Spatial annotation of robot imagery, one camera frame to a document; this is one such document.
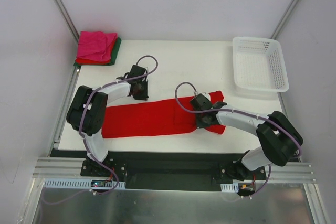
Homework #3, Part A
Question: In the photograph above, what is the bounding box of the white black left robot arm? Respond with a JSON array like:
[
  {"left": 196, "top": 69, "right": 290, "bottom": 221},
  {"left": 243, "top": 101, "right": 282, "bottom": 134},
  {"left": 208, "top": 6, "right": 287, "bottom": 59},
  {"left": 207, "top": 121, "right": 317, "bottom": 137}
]
[{"left": 66, "top": 65, "right": 149, "bottom": 176}]

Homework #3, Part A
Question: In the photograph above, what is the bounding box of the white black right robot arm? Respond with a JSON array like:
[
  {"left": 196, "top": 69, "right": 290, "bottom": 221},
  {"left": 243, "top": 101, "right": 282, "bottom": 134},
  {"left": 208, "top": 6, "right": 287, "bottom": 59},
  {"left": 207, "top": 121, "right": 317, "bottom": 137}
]
[{"left": 190, "top": 94, "right": 303, "bottom": 181}]

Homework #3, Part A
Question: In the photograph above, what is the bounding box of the folded green t shirt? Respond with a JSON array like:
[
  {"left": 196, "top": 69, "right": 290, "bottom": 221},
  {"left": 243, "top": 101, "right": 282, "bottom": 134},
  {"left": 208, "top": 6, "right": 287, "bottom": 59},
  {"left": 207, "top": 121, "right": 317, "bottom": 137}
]
[{"left": 73, "top": 37, "right": 122, "bottom": 67}]

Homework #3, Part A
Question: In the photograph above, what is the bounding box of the folded pink t shirt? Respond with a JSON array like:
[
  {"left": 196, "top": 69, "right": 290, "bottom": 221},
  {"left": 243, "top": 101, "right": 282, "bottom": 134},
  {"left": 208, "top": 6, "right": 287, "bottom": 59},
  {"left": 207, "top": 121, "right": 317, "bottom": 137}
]
[{"left": 76, "top": 31, "right": 118, "bottom": 62}]

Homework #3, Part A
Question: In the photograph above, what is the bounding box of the white perforated plastic basket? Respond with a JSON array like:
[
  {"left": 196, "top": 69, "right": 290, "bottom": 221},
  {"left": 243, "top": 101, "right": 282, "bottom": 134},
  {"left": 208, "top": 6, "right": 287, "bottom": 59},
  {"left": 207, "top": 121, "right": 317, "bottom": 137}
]
[{"left": 232, "top": 37, "right": 289, "bottom": 93}]

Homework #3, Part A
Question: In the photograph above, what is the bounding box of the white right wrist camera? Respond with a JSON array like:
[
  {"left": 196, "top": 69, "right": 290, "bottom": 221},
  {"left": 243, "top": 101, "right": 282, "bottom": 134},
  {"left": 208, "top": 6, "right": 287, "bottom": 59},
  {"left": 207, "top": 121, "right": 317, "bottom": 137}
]
[{"left": 194, "top": 91, "right": 211, "bottom": 100}]

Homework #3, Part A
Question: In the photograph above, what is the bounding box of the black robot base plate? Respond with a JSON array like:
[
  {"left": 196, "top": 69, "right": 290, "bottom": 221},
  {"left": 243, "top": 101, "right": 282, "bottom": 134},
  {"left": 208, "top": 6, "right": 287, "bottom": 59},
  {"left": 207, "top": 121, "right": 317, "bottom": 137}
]
[{"left": 80, "top": 150, "right": 267, "bottom": 192}]

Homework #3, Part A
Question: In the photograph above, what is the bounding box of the white slotted cable duct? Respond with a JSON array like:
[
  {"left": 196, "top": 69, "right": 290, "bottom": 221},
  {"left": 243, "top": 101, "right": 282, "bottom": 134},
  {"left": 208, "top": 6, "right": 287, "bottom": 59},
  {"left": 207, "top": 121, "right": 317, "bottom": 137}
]
[{"left": 44, "top": 178, "right": 126, "bottom": 190}]

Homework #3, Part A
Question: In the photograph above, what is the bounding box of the aluminium frame post left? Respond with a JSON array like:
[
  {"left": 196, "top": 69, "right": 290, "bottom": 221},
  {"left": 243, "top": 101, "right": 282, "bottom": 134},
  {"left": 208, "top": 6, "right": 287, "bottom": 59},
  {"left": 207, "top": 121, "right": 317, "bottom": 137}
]
[{"left": 53, "top": 0, "right": 79, "bottom": 42}]

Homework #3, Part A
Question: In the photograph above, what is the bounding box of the aluminium frame post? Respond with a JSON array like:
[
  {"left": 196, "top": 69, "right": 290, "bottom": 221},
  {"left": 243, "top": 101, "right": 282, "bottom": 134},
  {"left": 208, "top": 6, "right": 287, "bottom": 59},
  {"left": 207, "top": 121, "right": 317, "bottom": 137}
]
[
  {"left": 53, "top": 0, "right": 79, "bottom": 42},
  {"left": 270, "top": 0, "right": 301, "bottom": 40}
]

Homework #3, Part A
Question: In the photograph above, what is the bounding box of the aluminium frame post right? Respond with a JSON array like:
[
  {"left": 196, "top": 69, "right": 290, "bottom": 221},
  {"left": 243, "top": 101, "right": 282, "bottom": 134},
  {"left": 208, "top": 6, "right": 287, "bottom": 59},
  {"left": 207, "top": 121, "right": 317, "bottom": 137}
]
[{"left": 270, "top": 0, "right": 301, "bottom": 40}]

